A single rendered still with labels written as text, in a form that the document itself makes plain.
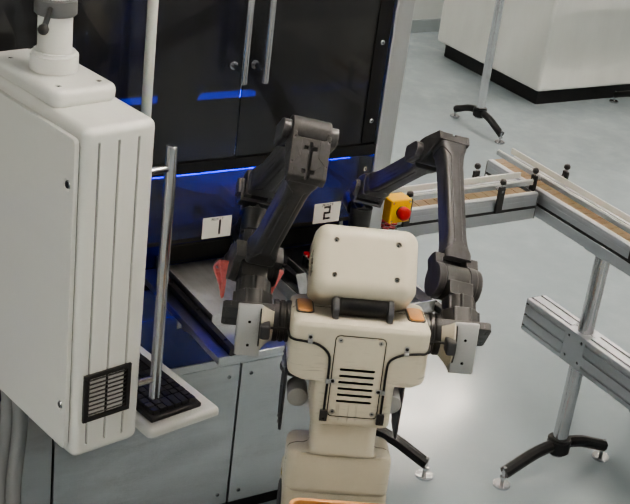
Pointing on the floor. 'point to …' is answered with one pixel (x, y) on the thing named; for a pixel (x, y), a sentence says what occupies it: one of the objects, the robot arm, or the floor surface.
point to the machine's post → (391, 92)
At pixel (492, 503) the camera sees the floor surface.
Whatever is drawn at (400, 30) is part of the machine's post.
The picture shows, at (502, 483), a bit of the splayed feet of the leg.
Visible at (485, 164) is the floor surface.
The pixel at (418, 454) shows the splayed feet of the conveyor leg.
